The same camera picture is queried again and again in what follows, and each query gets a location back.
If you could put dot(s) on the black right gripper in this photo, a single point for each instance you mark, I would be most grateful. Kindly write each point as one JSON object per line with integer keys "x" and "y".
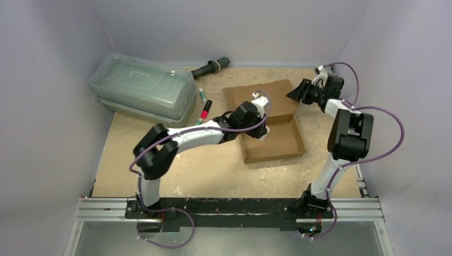
{"x": 306, "y": 94}

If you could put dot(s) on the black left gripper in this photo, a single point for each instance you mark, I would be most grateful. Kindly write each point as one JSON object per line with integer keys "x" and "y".
{"x": 259, "y": 132}

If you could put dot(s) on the brown cardboard box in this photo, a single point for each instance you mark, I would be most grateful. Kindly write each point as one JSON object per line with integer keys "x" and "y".
{"x": 284, "y": 139}

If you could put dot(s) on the clear plastic storage box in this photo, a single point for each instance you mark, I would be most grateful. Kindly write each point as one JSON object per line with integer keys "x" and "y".
{"x": 145, "y": 89}

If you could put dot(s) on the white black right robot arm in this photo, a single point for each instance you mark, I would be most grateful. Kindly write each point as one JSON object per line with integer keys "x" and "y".
{"x": 348, "y": 142}

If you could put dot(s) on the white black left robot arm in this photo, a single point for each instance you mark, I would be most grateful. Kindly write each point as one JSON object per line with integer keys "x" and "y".
{"x": 155, "y": 153}

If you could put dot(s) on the dark grey corrugated pipe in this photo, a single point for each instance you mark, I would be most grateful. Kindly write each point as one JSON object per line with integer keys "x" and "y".
{"x": 211, "y": 67}

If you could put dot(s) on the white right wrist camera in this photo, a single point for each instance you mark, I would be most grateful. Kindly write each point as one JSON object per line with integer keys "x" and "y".
{"x": 321, "y": 75}

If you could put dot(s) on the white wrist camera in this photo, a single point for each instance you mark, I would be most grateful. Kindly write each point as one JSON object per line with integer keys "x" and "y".
{"x": 321, "y": 75}
{"x": 260, "y": 102}

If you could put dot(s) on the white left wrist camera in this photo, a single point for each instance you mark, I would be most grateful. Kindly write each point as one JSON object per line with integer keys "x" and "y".
{"x": 260, "y": 102}

